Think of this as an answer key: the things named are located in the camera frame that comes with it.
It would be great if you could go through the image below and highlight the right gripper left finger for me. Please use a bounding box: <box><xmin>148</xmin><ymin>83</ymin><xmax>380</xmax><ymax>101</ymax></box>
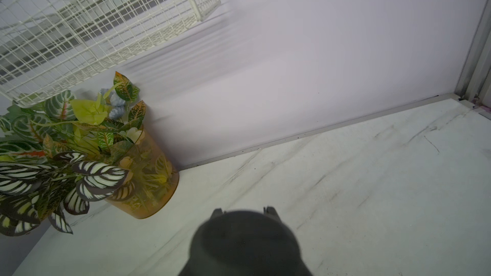
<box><xmin>210</xmin><ymin>208</ymin><xmax>224</xmax><ymax>219</ymax></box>

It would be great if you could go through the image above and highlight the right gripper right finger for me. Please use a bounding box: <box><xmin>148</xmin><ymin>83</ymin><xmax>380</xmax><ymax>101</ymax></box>
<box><xmin>263</xmin><ymin>206</ymin><xmax>281</xmax><ymax>222</ymax></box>

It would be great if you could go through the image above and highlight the potted artificial plant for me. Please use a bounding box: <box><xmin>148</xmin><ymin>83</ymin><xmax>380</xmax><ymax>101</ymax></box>
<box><xmin>1</xmin><ymin>73</ymin><xmax>179</xmax><ymax>236</ymax></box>

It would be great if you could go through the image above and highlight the white wire wall basket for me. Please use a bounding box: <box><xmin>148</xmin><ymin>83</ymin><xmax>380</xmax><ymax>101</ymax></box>
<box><xmin>1</xmin><ymin>0</ymin><xmax>221</xmax><ymax>107</ymax></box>

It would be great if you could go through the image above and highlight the orange black claw hammer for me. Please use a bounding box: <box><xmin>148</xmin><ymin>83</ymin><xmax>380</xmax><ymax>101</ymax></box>
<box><xmin>180</xmin><ymin>210</ymin><xmax>311</xmax><ymax>275</ymax></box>

